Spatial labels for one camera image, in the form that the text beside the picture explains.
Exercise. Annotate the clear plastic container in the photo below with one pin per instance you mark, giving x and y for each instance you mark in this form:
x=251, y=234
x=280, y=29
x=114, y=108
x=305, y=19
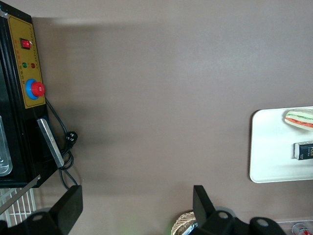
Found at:
x=5, y=159

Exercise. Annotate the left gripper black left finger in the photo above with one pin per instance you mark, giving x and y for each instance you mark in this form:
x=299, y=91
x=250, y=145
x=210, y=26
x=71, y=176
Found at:
x=73, y=203

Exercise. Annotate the black machine with yellow panel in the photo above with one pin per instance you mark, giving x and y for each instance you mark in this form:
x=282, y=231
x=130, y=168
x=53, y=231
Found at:
x=14, y=122

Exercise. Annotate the clear acrylic bottle rack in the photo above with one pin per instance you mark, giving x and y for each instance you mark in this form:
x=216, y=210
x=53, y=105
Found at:
x=283, y=224

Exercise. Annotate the cream plastic serving tray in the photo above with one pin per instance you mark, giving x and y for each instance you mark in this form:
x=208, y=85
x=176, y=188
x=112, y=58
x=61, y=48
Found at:
x=269, y=147

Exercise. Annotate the black gold-print small box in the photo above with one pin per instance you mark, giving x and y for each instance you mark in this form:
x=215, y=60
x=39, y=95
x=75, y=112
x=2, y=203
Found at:
x=304, y=150

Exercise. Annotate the thin silver metal rod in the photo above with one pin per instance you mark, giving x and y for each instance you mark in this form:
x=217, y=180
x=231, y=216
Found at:
x=19, y=195

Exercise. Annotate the wrapped triangle sandwich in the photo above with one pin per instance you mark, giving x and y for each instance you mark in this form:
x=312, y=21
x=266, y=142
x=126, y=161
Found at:
x=299, y=120

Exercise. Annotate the red rocker switch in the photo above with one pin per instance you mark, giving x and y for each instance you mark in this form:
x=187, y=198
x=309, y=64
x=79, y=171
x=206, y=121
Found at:
x=25, y=44

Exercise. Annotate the silver metal bar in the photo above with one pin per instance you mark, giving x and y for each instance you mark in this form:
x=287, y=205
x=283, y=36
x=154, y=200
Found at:
x=51, y=144

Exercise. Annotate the aluminium foil tray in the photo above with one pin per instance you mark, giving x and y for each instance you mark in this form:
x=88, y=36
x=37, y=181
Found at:
x=193, y=226

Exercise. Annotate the red emergency stop button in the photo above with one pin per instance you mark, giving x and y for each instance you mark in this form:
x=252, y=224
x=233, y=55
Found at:
x=37, y=88

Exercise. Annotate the red cola bottle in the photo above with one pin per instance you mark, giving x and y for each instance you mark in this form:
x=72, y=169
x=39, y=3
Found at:
x=302, y=228

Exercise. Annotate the light tan wicker basket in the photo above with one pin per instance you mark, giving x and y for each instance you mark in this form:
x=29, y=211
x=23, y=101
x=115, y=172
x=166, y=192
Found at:
x=183, y=220

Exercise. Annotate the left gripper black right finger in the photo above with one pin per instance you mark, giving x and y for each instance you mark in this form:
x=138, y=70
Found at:
x=201, y=205

